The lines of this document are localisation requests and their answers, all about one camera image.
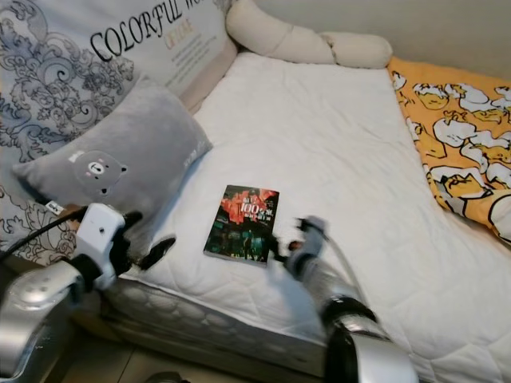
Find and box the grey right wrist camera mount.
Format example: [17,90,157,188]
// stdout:
[291,215,328,268]

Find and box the dark book with red cover art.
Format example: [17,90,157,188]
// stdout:
[204,184,280,265]

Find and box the grey bear pillow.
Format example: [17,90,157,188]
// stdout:
[34,76,213,220]

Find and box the black left robot foot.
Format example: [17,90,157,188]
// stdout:
[144,371,192,383]

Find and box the printed grey headboard cushion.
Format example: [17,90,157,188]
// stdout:
[0,0,238,264]

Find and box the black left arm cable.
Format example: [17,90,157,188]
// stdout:
[0,207,89,258]

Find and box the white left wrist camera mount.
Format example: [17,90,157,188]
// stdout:
[84,203,129,290]

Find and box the white quilted mattress pad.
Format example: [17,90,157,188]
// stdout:
[120,52,511,383]

